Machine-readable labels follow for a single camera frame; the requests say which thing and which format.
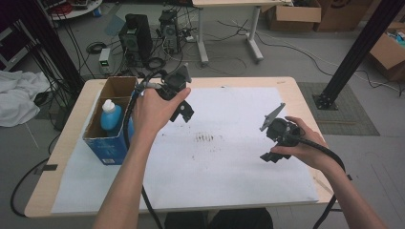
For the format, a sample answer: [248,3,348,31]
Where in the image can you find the coiled black cable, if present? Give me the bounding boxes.
[145,56,166,72]
[86,41,108,54]

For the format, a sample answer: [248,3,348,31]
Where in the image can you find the small open computer tower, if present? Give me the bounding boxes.
[158,9,181,55]

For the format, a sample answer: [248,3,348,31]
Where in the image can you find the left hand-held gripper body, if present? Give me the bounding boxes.
[157,63,193,101]

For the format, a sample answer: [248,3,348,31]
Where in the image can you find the white cloth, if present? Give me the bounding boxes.
[0,70,52,128]

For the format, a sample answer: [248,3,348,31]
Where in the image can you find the blue bottle with white cap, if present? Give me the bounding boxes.
[100,98,124,133]

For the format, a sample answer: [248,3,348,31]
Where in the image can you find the person's left hand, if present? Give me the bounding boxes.
[132,87,192,137]

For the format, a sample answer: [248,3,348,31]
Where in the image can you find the person's legs in dark pants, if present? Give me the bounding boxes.
[163,208,274,229]

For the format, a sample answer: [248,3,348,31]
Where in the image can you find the black tape strip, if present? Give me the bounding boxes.
[33,163,59,176]

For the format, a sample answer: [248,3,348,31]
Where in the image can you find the large black computer tower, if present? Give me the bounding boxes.
[117,12,154,65]

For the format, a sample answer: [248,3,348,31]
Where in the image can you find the white power supply unit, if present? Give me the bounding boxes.
[98,47,113,75]

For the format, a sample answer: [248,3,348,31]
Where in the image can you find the blue cardboard box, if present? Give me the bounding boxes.
[82,75,141,166]

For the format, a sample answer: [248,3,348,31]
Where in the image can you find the tall brown cardboard box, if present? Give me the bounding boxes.
[314,0,374,32]

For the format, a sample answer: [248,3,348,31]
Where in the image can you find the round white table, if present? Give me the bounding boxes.
[47,0,103,22]

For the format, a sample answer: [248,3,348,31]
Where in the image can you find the thin wooden stick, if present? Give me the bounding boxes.
[313,176,333,196]

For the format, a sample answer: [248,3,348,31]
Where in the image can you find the wooden table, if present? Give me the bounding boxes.
[24,75,335,219]

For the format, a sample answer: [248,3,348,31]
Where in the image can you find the person's right hand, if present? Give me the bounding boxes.
[270,115,347,176]

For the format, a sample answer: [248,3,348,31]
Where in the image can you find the open brown cardboard box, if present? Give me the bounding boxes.
[266,0,323,32]

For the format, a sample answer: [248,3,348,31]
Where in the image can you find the black metal stand with cables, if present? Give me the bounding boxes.
[6,0,85,94]

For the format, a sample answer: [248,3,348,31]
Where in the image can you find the brown cardboard box with contents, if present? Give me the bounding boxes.
[368,21,405,82]

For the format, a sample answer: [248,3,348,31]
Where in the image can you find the grey floor mat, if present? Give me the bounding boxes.
[297,81,380,136]

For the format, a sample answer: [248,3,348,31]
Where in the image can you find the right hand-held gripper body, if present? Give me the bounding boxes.
[259,102,302,147]

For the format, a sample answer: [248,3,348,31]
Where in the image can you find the white-legged desk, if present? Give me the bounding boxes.
[191,0,294,65]

